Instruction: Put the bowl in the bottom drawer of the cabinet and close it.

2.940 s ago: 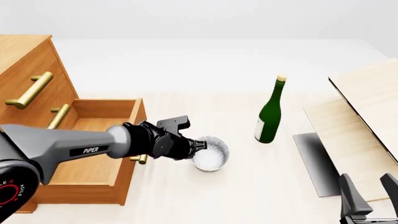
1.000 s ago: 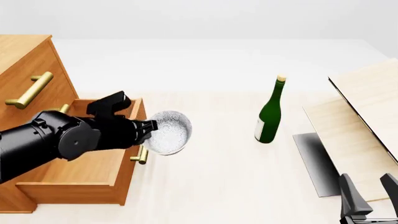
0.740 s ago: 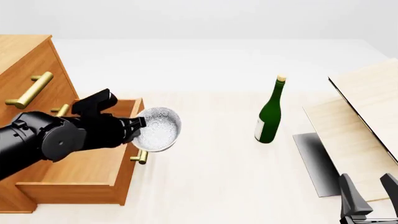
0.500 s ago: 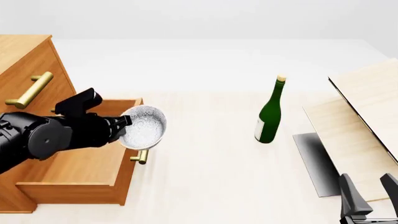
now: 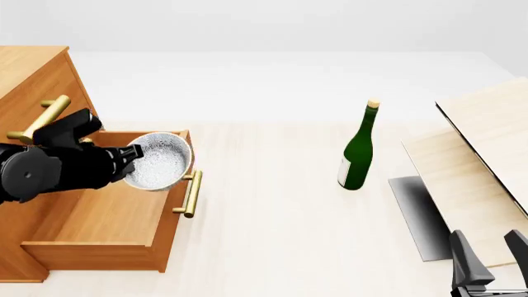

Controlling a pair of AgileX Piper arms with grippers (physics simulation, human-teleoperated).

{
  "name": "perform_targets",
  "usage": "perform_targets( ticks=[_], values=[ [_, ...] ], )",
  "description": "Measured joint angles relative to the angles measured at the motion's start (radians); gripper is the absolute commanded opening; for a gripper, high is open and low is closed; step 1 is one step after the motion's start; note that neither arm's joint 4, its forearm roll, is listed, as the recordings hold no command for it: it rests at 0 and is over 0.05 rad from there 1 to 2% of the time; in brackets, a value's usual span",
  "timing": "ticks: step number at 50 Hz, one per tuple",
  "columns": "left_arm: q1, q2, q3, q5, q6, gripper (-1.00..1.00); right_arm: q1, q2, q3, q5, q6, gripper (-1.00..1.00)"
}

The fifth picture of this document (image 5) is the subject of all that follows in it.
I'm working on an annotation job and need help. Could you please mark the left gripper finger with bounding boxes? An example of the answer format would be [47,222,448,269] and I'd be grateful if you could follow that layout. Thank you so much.
[117,144,145,163]
[118,163,137,182]

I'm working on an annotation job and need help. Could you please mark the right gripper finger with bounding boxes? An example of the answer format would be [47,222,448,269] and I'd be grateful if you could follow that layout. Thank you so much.
[448,229,496,291]
[503,229,528,280]

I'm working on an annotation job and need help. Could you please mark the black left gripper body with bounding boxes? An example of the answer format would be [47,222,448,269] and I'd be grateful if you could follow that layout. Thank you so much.
[103,146,127,185]

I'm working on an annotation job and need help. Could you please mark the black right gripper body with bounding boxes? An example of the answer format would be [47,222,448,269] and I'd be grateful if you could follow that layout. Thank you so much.
[449,283,528,297]

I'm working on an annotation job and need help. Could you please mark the patterned white bowl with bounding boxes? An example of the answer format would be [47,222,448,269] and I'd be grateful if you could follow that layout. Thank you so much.
[122,131,196,193]

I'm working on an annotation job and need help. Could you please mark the open wooden drawer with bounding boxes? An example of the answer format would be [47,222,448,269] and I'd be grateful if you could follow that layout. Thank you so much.
[20,129,192,275]

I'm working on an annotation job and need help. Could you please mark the wooden cabinet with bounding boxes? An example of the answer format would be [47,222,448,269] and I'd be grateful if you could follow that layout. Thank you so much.
[0,45,101,284]

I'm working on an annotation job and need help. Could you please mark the pale wooden rack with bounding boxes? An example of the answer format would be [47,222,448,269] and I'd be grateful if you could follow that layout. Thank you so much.
[401,76,528,270]

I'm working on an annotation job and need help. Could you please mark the green wine bottle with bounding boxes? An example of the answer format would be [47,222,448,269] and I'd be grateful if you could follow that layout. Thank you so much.
[336,97,382,191]

